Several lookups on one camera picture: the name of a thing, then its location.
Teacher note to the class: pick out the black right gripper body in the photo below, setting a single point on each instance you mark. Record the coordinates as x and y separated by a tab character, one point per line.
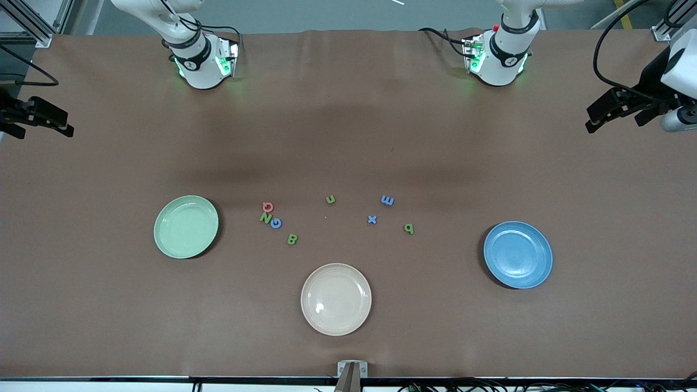
12	113

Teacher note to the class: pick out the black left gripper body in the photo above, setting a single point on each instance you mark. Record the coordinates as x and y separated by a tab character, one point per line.
649	83

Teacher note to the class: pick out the red foam letter Q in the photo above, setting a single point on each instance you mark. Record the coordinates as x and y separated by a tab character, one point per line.
264	208

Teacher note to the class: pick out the green foam letter p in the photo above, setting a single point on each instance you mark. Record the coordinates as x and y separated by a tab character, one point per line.
409	228

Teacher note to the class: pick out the blue foam letter m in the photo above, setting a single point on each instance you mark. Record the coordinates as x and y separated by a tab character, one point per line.
387	201

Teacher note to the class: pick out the blue foam letter G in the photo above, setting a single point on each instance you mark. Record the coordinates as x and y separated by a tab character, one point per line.
273	224

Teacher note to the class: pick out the green foam letter B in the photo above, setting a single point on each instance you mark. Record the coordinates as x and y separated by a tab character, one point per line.
292	239

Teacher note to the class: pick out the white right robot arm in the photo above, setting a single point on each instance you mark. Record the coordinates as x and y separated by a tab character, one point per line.
199	65

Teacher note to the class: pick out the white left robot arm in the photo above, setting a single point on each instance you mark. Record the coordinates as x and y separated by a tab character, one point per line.
503	65

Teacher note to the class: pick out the green plate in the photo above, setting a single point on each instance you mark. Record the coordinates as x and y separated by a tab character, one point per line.
185	228

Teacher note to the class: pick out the blue plate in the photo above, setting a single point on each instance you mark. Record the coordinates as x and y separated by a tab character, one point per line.
517	256

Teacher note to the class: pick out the brown table mat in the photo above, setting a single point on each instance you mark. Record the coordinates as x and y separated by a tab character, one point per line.
348	136

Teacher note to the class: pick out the black table edge strip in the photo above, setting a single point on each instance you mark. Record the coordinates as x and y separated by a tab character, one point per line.
109	378

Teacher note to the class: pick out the beige plate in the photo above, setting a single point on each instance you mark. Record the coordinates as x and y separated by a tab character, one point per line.
336	299

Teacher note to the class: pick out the aluminium frame profile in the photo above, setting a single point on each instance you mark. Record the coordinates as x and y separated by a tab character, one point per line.
667	27
27	22

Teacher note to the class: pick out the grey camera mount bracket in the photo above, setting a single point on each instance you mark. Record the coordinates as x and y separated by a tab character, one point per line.
352	375

